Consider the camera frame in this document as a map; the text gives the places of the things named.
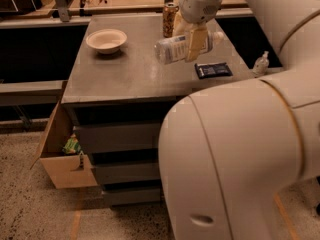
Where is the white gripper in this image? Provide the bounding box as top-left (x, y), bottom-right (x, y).
top-left (172, 0), bottom-right (222, 62)

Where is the clear plastic water bottle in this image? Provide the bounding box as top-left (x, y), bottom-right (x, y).
top-left (154, 31), bottom-right (224, 65)

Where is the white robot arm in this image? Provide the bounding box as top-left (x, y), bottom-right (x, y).
top-left (159, 0), bottom-right (320, 240)

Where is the clear hand sanitizer bottle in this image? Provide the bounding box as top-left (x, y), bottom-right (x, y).
top-left (252, 51), bottom-right (269, 77)

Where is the patterned drink can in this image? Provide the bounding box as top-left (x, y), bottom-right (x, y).
top-left (163, 2), bottom-right (179, 38)

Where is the dark blue snack packet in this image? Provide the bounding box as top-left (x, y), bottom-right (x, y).
top-left (194, 63), bottom-right (233, 79)

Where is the white paper bowl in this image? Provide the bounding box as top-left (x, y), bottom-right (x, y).
top-left (86, 29), bottom-right (127, 54)

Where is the grey drawer cabinet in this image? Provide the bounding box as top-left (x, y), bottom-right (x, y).
top-left (62, 13), bottom-right (251, 206)

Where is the green snack bag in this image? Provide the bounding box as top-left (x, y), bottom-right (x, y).
top-left (62, 134), bottom-right (82, 155)

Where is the open cardboard box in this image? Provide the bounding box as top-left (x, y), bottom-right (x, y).
top-left (30, 97), bottom-right (97, 189)

